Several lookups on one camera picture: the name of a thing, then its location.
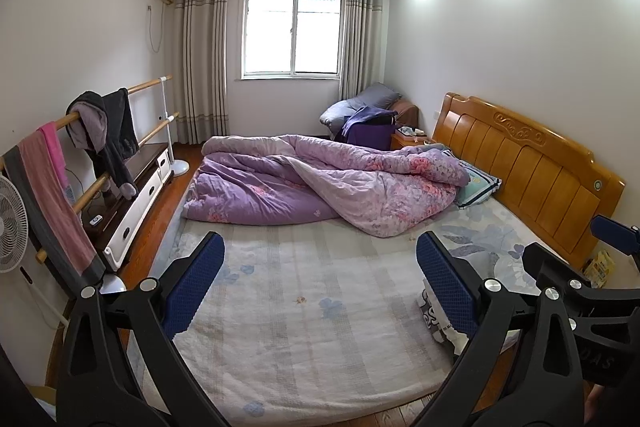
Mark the dark grey jacket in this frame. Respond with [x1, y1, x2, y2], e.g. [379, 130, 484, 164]
[66, 88, 140, 200]

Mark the white framed window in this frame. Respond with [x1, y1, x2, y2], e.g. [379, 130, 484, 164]
[241, 0, 345, 80]

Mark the pink and grey towel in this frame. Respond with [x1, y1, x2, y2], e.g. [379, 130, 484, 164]
[2, 122, 107, 290]

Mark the white and dark tv cabinet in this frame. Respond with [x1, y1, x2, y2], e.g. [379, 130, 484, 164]
[82, 143, 175, 272]

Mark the teal patterned pillow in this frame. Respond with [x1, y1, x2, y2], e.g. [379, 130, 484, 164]
[455, 159, 502, 209]

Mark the purple storage bag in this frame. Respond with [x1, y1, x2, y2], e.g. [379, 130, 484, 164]
[345, 122, 393, 151]

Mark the purple cloth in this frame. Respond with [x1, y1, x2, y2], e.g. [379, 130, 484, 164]
[342, 106, 398, 132]

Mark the wooden bed with floral sheet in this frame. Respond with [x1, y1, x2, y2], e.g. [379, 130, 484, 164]
[127, 93, 627, 415]

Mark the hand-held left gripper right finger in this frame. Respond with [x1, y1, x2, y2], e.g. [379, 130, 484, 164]
[415, 231, 587, 427]

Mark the white standing fan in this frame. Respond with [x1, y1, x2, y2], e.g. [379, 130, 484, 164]
[0, 176, 126, 325]

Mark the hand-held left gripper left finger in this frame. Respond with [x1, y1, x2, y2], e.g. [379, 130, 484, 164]
[56, 231, 227, 427]

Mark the wooden nightstand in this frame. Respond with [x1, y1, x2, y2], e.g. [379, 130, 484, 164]
[390, 133, 430, 150]

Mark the black and white patterned cloth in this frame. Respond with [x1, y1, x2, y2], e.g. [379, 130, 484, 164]
[417, 289, 468, 355]

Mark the wooden barre rack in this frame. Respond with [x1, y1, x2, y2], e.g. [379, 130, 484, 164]
[0, 75, 190, 265]

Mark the purple floral quilt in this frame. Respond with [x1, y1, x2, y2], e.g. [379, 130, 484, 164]
[181, 134, 471, 238]

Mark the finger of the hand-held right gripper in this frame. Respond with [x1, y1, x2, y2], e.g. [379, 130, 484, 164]
[590, 215, 640, 258]
[522, 243, 640, 338]

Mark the yellow box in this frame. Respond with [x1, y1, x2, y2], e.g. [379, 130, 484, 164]
[584, 249, 617, 286]

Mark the white air conditioner cable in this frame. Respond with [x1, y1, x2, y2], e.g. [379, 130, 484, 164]
[146, 5, 164, 52]

